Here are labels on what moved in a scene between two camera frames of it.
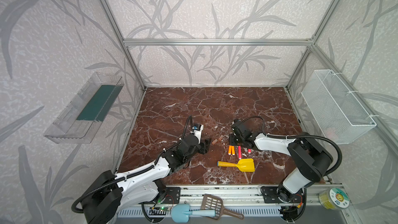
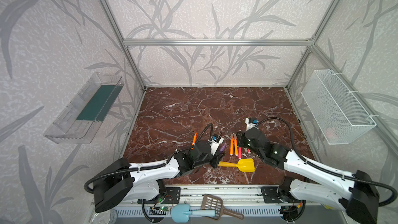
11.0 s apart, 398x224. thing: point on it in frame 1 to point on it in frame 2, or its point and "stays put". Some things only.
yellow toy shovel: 243,164 stays put
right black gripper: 237,140 to 244,140
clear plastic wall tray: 74,123 stays put
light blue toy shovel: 180,213 stays put
